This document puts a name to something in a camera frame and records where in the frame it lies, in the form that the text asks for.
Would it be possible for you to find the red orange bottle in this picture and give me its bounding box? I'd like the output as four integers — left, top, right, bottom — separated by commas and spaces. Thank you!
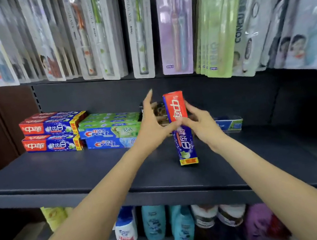
269, 211, 293, 240

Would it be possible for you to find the person's right forearm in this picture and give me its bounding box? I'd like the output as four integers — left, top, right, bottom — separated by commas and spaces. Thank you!
208, 121, 317, 240

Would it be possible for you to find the black patterned toothpaste box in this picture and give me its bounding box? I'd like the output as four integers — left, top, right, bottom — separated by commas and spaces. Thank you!
139, 99, 172, 131

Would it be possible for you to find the yellow plastic bottle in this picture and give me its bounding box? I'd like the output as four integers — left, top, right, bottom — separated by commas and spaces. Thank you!
40, 202, 76, 233

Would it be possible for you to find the orange toothbrush pack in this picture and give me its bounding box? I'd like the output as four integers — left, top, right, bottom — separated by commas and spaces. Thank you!
62, 0, 103, 83

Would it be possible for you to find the red child toothbrush pack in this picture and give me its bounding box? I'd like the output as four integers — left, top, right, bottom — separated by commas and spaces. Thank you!
15, 0, 81, 86

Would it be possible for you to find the white-lidded dark jar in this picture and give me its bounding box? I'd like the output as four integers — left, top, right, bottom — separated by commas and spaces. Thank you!
216, 201, 250, 231

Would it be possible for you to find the person's left hand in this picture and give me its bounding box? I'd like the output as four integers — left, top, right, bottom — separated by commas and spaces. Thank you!
126, 85, 186, 158

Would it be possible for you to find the dark blue toothpaste box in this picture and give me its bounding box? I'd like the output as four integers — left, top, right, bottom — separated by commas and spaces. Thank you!
214, 113, 245, 135

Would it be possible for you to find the large teal shampoo bottle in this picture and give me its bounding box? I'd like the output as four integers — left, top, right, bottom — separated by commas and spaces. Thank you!
140, 203, 170, 240

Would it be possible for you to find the row of green toothbrush packs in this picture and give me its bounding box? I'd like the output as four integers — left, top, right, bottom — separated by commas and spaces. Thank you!
122, 0, 164, 81

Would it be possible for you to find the person's right hand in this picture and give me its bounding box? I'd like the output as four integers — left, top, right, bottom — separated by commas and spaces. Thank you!
178, 95, 232, 159

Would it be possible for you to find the stack of brown toothbrush packs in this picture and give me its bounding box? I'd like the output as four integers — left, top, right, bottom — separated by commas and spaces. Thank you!
221, 0, 311, 80

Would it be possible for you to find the brown-lidded dark jar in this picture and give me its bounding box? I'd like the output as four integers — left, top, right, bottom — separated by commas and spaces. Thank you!
189, 201, 223, 240

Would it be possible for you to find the red and blue toothpaste box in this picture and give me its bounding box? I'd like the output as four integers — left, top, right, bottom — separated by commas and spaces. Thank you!
21, 128, 85, 159
18, 110, 89, 143
162, 89, 200, 168
24, 106, 87, 123

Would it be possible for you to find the white bottle blue cap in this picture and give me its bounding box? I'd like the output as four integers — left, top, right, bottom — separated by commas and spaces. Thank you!
111, 206, 139, 240

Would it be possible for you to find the dark grey shelf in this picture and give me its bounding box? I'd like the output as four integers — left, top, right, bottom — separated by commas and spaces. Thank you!
0, 108, 317, 240

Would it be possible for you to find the stack of purple toothbrush packs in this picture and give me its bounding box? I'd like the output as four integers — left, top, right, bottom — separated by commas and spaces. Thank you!
152, 0, 207, 78

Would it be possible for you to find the green toothbrush pack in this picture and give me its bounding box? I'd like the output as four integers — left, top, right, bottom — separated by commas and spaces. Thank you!
86, 0, 130, 83

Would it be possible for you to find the stack of light green packs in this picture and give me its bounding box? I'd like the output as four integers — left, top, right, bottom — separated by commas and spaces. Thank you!
185, 0, 259, 83

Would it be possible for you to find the small teal shampoo bottle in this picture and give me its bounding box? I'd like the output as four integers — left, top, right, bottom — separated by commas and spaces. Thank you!
168, 204, 198, 240

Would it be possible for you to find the person's left forearm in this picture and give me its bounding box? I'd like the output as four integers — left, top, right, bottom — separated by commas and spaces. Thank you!
8, 143, 165, 240

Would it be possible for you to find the pink shampoo bottle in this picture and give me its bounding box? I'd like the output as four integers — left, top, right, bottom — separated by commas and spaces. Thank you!
241, 201, 279, 240

